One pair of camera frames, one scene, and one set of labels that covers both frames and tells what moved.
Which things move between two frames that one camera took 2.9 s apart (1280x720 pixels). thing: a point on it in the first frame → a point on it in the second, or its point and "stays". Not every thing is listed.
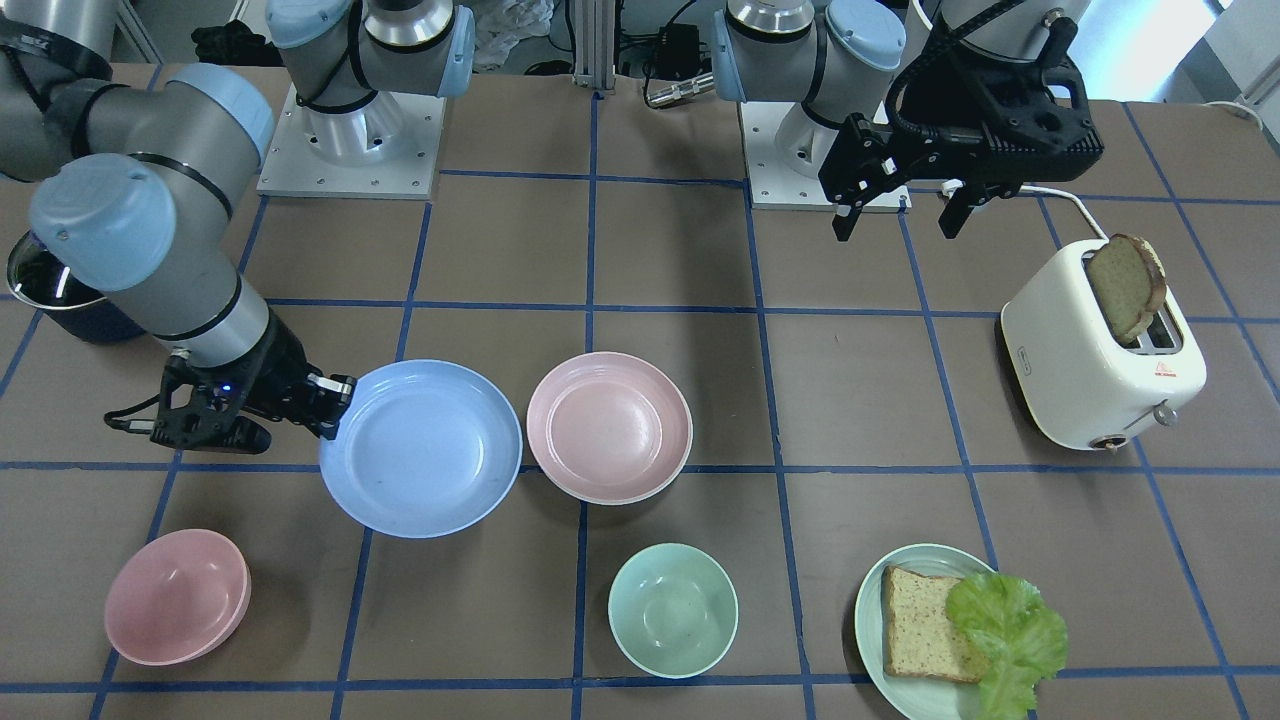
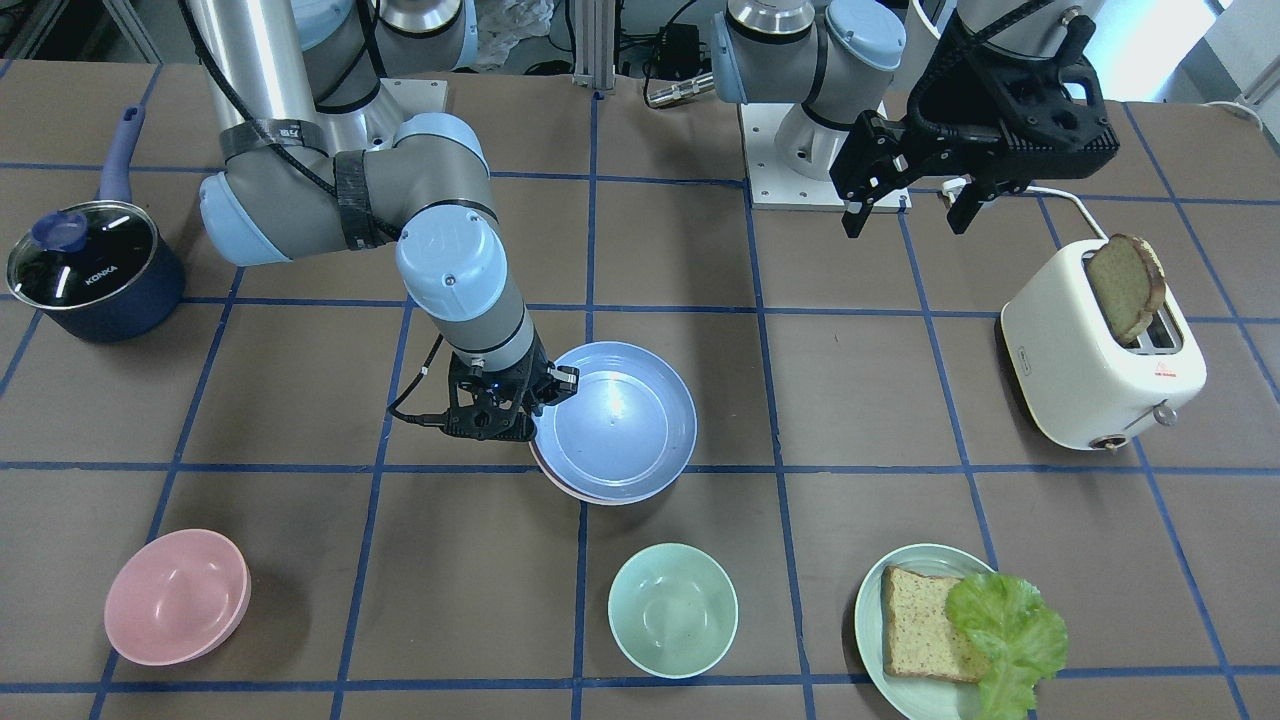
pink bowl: x=176 y=597 stays
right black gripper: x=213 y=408 → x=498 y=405
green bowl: x=673 y=610 stays
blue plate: x=426 y=449 → x=628 y=429
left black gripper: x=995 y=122 stays
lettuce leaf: x=1022 y=639 stays
